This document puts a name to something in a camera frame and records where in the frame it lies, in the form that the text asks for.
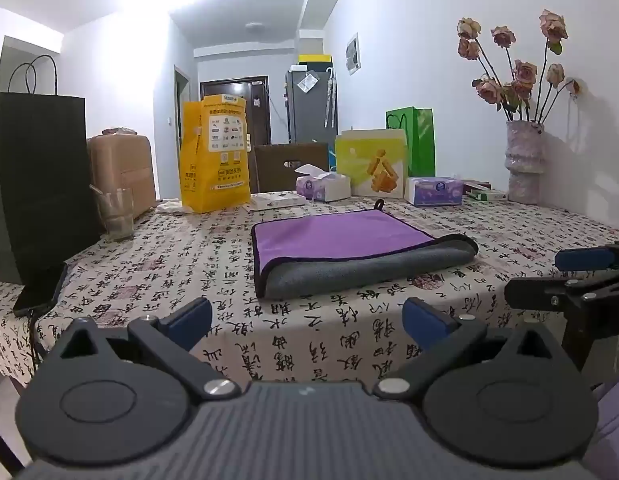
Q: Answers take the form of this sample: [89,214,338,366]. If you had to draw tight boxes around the purple and grey towel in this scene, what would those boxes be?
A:
[251,208,479,302]

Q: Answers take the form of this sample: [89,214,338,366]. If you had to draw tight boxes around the dark brown entrance door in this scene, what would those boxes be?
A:
[200,76,273,146]

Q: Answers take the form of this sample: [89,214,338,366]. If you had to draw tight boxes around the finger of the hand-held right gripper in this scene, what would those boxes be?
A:
[554,240,619,273]
[504,275,597,312]

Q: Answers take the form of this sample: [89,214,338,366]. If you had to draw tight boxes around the wall picture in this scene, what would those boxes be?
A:
[345,32,363,77]

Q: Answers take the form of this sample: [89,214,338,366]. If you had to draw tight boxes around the green paper bag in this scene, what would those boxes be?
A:
[386,106,436,178]

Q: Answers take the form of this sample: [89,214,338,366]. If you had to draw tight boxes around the white booklet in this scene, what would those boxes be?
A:
[242,192,308,212]

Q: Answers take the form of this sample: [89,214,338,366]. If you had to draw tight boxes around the beige suitcase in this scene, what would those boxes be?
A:
[87,132,157,221]

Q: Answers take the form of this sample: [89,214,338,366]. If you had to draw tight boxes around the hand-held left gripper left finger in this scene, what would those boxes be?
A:
[48,297,242,402]

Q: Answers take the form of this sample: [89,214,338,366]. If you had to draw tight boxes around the black paper bag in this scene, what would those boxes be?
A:
[0,54,101,286]

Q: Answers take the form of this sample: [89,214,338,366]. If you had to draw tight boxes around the black charging cable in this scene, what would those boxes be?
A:
[28,307,46,376]

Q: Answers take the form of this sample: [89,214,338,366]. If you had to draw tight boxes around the dried pink roses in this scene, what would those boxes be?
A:
[457,9,583,125]

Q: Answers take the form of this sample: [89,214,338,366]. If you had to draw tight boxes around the person's purple clothing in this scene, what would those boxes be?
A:
[579,375,619,480]

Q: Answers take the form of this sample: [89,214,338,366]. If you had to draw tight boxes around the side room door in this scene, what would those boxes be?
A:
[174,65,191,156]

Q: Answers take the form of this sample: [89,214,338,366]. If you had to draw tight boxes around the clear drinking glass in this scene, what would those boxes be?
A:
[96,187,136,242]

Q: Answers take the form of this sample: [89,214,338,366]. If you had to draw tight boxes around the black smartphone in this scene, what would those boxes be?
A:
[12,262,69,318]

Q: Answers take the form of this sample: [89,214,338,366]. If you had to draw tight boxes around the small flat boxes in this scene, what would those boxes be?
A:
[462,180,509,202]

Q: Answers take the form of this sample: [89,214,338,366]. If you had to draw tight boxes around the hanging folded umbrella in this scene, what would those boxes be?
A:
[323,67,337,128]

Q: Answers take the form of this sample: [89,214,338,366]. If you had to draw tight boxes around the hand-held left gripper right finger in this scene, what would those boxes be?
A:
[372,297,565,401]

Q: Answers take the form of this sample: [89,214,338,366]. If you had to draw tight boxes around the dark grey cabinet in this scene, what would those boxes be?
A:
[284,65,339,145]

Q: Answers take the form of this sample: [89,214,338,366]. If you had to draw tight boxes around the pale ribbed vase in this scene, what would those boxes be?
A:
[505,120,546,206]

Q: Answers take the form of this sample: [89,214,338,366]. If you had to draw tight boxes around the white crumpled cloth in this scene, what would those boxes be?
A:
[156,199,193,216]

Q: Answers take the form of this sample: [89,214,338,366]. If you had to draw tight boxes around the open tissue box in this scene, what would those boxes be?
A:
[294,164,351,203]

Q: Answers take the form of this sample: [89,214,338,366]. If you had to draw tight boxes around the purple and white tissue pack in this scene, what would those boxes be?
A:
[404,176,464,207]

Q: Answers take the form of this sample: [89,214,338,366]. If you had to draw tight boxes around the yellow-green gift bag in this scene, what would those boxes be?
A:
[335,129,407,198]

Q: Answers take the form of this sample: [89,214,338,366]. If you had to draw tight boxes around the yellow printed delivery bag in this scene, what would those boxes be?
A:
[180,94,252,214]

